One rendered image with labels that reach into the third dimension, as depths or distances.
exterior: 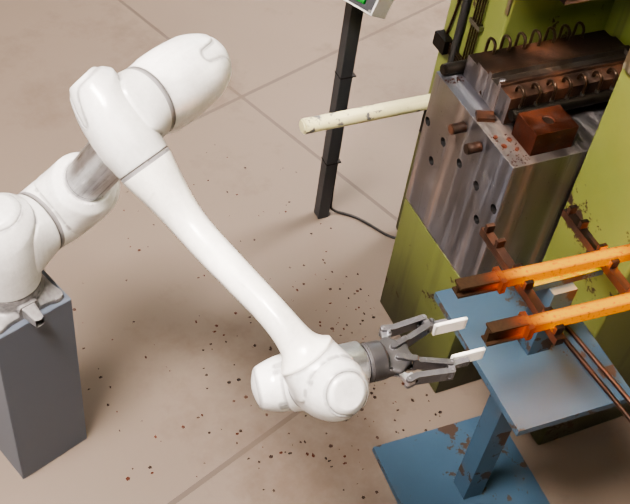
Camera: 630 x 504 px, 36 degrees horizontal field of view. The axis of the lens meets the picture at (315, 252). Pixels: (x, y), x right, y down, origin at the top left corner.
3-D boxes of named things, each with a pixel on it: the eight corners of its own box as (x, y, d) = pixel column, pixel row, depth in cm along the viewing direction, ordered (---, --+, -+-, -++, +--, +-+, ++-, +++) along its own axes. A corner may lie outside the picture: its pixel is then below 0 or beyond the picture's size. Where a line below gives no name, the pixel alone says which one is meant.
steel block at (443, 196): (470, 292, 258) (513, 168, 226) (404, 196, 281) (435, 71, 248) (638, 245, 278) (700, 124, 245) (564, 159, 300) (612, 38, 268)
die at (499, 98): (503, 124, 237) (512, 96, 230) (462, 75, 248) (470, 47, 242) (640, 95, 251) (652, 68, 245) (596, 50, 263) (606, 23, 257)
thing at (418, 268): (434, 394, 293) (469, 293, 258) (379, 301, 315) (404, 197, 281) (586, 345, 312) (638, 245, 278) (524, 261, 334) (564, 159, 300)
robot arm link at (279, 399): (329, 396, 183) (354, 405, 171) (251, 415, 179) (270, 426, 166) (319, 339, 183) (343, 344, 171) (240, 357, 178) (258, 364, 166)
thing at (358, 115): (304, 139, 274) (306, 125, 270) (297, 128, 277) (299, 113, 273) (440, 112, 289) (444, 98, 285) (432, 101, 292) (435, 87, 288)
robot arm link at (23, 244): (-47, 279, 219) (-64, 209, 203) (16, 235, 230) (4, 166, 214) (4, 316, 213) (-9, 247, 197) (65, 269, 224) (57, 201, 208)
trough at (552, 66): (499, 89, 234) (501, 84, 233) (488, 75, 237) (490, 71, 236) (639, 61, 249) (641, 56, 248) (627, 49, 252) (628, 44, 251)
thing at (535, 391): (516, 436, 206) (518, 431, 205) (433, 297, 231) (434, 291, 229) (632, 401, 216) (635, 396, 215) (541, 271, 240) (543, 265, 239)
